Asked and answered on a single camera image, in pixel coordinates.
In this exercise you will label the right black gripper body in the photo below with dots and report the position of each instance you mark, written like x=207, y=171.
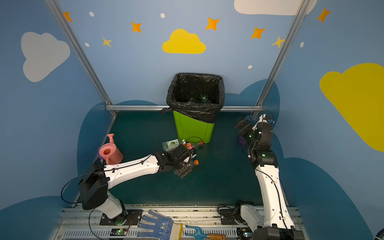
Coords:
x=244, y=129

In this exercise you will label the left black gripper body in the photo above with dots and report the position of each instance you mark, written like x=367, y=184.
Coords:
x=184, y=163

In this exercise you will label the orange red label bottle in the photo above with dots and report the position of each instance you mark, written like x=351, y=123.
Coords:
x=192, y=164

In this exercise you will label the green Sprite bottle yellow cap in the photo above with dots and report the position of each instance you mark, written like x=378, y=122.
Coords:
x=204, y=99

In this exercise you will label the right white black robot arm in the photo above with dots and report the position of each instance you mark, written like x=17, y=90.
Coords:
x=276, y=222

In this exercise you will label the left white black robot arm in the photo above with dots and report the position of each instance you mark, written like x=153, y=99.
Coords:
x=99, y=179

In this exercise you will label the lime label bottle near bin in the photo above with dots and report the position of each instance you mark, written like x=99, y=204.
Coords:
x=171, y=145

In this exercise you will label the green plastic trash bin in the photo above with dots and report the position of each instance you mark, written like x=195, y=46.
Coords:
x=192, y=130

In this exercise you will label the black bin liner bag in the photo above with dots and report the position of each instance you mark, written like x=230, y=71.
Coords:
x=185, y=90

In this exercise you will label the red cola bottle lying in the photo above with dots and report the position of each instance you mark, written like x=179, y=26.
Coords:
x=192, y=145

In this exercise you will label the purple glass vase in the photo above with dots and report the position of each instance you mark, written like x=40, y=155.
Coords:
x=246, y=134

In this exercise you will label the pink plastic watering can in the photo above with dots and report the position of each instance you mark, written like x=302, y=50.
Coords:
x=110, y=152

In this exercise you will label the blue dotted work glove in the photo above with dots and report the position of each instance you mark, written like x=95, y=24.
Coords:
x=156, y=226

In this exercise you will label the purple plastic item behind can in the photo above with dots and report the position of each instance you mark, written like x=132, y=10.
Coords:
x=98, y=154

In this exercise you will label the left green circuit board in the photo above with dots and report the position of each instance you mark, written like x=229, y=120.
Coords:
x=119, y=232

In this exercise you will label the green circuit board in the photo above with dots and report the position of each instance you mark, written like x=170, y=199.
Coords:
x=119, y=232
x=244, y=233

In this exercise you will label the right green circuit board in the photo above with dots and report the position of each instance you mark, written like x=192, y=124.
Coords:
x=244, y=233

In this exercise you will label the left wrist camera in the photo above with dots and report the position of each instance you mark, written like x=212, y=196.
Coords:
x=181, y=153

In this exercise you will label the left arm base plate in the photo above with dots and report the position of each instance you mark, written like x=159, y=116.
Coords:
x=127, y=218

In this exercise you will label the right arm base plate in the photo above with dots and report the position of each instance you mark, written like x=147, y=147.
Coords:
x=227, y=216

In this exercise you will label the teal garden fork wooden handle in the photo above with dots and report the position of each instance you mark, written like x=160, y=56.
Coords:
x=199, y=234

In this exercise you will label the aluminium back frame rail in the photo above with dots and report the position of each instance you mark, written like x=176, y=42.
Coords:
x=151, y=108

